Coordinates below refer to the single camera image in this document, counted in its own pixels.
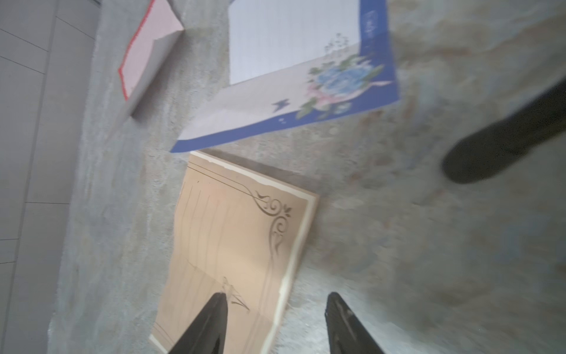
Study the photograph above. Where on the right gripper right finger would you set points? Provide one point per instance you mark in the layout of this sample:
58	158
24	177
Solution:
346	333

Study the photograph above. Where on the black perforated music stand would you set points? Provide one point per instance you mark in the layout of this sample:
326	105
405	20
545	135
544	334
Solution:
492	149

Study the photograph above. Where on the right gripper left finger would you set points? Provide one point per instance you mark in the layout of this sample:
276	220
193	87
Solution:
207	332

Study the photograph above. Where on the pink red-bordered letter paper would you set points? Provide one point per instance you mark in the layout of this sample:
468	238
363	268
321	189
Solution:
150	45

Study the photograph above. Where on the cream letter paper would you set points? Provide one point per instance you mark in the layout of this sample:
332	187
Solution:
240	233

